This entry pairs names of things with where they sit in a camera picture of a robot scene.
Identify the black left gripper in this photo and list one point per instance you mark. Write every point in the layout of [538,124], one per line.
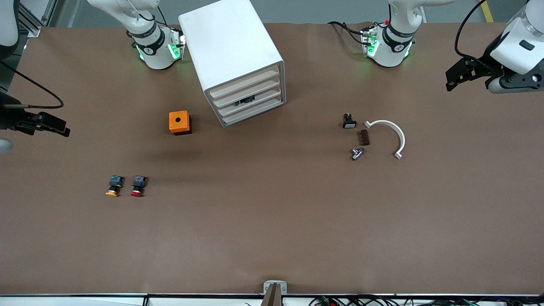
[479,68]

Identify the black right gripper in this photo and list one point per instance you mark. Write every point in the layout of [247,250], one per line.
[9,120]

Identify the red mushroom push button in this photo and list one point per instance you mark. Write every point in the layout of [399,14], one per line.
[138,186]

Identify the white plastic divider rack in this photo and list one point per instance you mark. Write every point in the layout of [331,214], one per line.
[265,94]

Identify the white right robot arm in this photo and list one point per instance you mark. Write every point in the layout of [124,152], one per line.
[157,51]

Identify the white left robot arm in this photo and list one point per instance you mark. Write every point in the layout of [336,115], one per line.
[391,46]

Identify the yellow mushroom push button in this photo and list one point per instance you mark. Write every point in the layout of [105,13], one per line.
[114,187]

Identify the black white square push button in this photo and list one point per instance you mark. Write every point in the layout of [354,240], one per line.
[349,122]

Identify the white drawer cabinet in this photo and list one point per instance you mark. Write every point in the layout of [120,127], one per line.
[225,42]

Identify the white plastic drawer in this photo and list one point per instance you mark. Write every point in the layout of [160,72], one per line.
[263,74]
[263,106]
[263,85]

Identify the brown terminal block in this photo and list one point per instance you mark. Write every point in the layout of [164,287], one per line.
[364,137]

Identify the small silver metal connector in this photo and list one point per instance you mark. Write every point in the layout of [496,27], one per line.
[357,154]

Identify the white curved plastic bracket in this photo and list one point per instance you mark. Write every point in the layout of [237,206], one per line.
[401,136]

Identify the aluminium profile frame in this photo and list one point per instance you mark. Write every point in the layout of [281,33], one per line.
[32,19]

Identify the orange button enclosure box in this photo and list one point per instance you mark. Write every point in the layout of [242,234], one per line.
[178,121]

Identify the black blue switch component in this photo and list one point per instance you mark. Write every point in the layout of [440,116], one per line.
[245,101]

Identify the grey table edge bracket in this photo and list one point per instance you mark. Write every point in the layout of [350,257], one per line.
[275,288]

